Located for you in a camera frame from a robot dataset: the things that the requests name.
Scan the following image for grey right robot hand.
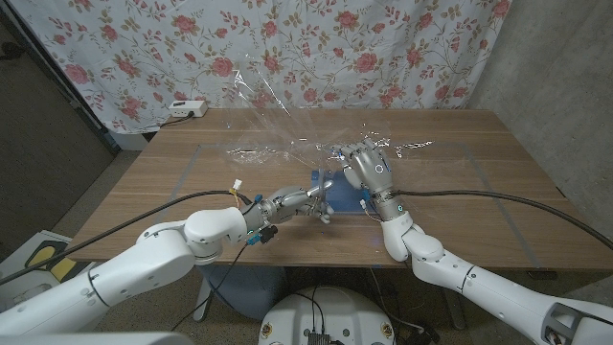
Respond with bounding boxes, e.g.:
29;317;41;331
329;137;407;223

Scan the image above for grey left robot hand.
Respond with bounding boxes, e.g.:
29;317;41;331
243;179;336;235

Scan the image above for grey orange handled scissors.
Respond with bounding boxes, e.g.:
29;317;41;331
311;165;336;225

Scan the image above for clear cling film sheet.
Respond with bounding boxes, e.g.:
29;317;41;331
210;52;437;169

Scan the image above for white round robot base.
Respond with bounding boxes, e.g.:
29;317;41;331
258;286;397;345

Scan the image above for blue notebook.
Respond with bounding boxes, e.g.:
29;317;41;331
310;170;375;215

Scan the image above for blue grey stool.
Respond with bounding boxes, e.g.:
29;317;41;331
198;265;288;321

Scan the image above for floral rose curtain backdrop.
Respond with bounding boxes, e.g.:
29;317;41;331
9;0;513;135

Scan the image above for white power strip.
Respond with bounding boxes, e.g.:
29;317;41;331
168;100;209;119

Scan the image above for grey table leg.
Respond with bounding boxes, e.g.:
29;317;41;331
438;287;468;331

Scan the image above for black floor plug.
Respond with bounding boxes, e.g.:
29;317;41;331
406;325;441;345

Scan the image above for white robot torso edge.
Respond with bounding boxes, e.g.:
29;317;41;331
0;330;193;345

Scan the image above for yellow black foot pedal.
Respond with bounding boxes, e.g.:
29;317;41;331
24;240;85;284

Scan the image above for dark perforated partition panel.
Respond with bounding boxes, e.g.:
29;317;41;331
0;9;121;260

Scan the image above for white pedal board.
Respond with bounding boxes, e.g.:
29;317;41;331
0;229;111;312

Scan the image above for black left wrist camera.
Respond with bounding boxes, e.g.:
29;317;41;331
248;224;280;247

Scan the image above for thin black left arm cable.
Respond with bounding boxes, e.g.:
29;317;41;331
170;242;251;333

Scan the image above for black cable on robot base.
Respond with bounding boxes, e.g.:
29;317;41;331
292;286;328;334

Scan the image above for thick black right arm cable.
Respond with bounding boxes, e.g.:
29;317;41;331
389;189;613;251

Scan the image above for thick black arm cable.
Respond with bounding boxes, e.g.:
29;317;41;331
389;189;613;251
0;189;254;287

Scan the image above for black power strip cable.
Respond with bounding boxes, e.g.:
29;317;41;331
160;112;195;128

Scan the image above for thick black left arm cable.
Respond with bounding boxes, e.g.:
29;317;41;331
0;189;254;287

